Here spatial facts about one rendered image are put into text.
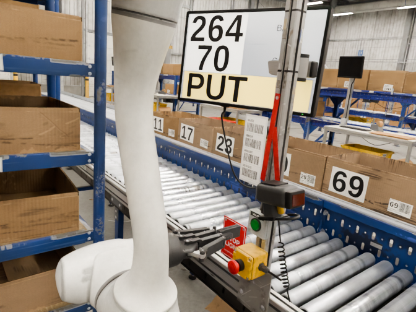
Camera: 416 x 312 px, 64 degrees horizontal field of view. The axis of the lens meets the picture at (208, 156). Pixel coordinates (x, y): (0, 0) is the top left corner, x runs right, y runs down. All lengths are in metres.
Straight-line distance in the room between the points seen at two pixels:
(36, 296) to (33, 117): 0.44
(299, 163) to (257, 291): 0.74
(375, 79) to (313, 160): 5.00
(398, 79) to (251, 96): 5.36
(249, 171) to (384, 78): 5.57
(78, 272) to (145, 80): 0.36
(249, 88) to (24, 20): 0.62
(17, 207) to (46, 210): 0.06
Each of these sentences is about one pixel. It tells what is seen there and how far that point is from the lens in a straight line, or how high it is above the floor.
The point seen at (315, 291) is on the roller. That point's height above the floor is 0.74.
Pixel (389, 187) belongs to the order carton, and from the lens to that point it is 1.41.
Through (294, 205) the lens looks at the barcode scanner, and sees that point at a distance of 0.82.
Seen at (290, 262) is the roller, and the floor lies 0.74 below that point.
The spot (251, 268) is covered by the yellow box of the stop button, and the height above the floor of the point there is 0.85.
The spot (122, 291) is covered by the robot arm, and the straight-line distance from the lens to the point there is 0.56.
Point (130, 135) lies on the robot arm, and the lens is 0.53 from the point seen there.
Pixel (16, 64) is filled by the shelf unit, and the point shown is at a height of 1.33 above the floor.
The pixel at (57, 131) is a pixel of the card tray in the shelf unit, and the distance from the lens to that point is 0.83.
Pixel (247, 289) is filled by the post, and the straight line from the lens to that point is 1.08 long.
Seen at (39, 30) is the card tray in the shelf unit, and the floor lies 1.40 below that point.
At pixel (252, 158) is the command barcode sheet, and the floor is 1.12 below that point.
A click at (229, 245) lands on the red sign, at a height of 0.83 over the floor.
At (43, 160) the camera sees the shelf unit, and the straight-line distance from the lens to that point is 0.80.
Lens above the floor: 1.33
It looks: 13 degrees down
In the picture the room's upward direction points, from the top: 5 degrees clockwise
